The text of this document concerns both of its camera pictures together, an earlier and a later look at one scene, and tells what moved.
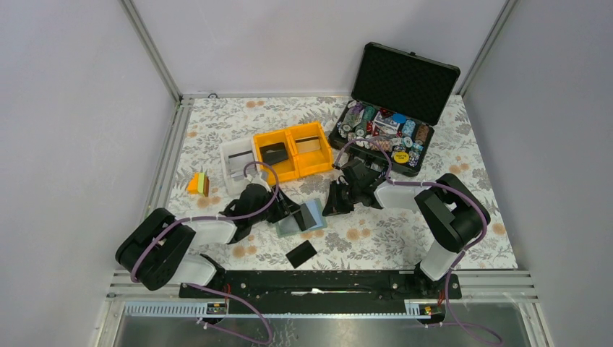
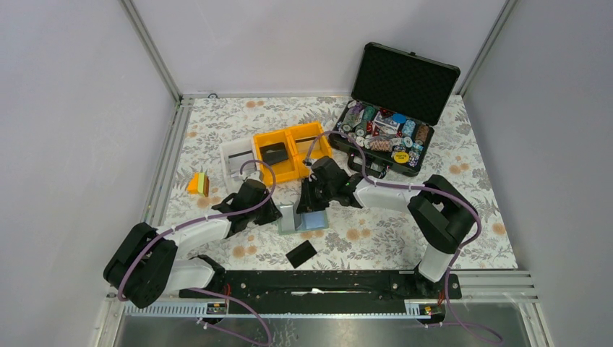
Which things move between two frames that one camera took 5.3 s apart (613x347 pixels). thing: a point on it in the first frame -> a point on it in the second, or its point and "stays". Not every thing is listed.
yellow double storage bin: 294,152 stays
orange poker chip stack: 386,145 stays
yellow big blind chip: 401,157 stays
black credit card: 301,254 stays
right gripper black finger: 345,199 -> 321,193
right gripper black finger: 335,202 -> 306,203
